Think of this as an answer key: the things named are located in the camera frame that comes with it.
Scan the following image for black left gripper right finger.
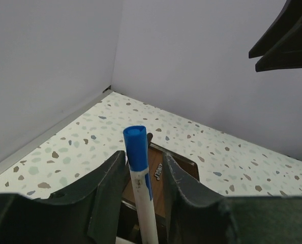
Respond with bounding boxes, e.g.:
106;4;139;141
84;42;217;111
163;153;302;243

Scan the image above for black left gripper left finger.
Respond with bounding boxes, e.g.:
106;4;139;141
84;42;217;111
0;150;126;243

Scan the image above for brown wooden desk organizer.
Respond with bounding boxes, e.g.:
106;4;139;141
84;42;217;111
117;133;199;243

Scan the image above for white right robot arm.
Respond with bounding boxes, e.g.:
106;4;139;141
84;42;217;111
249;0;302;72

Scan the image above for blue cap white marker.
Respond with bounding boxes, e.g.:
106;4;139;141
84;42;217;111
123;126;159;243

